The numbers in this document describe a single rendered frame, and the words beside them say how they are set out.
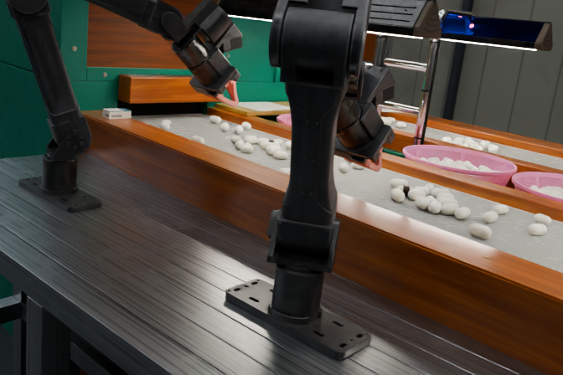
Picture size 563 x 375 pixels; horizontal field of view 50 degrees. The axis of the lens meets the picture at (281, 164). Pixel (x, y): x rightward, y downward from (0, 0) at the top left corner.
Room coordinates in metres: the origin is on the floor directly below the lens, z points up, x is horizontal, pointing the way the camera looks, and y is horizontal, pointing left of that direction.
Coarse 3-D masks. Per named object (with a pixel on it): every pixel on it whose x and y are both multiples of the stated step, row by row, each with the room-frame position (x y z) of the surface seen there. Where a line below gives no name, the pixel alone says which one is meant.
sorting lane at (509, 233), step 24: (144, 120) 1.60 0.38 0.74; (192, 120) 1.68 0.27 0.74; (216, 144) 1.39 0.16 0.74; (336, 168) 1.28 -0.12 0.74; (384, 168) 1.33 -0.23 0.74; (360, 192) 1.11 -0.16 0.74; (384, 192) 1.13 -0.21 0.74; (456, 192) 1.20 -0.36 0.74; (408, 216) 0.99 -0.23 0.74; (432, 216) 1.01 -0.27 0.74; (480, 216) 1.04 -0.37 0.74; (504, 216) 1.06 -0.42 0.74; (528, 216) 1.07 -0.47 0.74; (480, 240) 0.90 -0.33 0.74; (504, 240) 0.92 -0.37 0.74; (528, 240) 0.93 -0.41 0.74; (552, 240) 0.95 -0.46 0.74; (552, 264) 0.83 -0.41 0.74
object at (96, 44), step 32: (0, 0) 1.73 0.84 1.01; (64, 0) 1.46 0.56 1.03; (192, 0) 1.75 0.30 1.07; (0, 32) 1.73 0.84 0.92; (64, 32) 1.46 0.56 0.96; (96, 32) 1.54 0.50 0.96; (128, 32) 1.61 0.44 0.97; (256, 32) 1.93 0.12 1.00; (96, 64) 1.54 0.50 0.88; (128, 64) 1.61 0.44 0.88; (160, 64) 1.68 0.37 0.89; (256, 64) 1.94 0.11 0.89
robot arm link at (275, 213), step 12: (276, 216) 0.73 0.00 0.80; (276, 228) 0.72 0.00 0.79; (336, 228) 0.71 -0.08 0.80; (276, 240) 0.72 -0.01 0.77; (336, 240) 0.70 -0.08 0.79; (276, 252) 0.72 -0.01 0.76; (288, 252) 0.72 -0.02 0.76; (300, 252) 0.72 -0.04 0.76; (288, 264) 0.70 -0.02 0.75; (300, 264) 0.69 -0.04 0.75; (312, 264) 0.69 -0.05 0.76; (324, 264) 0.69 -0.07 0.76
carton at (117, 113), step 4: (116, 108) 1.48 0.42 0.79; (120, 108) 1.48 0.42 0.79; (124, 108) 1.49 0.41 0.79; (104, 112) 1.44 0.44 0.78; (108, 112) 1.43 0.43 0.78; (112, 112) 1.43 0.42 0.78; (116, 112) 1.44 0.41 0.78; (120, 112) 1.45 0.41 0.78; (124, 112) 1.46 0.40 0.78; (128, 112) 1.46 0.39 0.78; (104, 116) 1.44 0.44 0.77; (108, 116) 1.43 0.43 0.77; (112, 116) 1.43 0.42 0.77; (116, 116) 1.44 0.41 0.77; (120, 116) 1.45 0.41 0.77; (124, 116) 1.46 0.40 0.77; (128, 116) 1.46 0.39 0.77
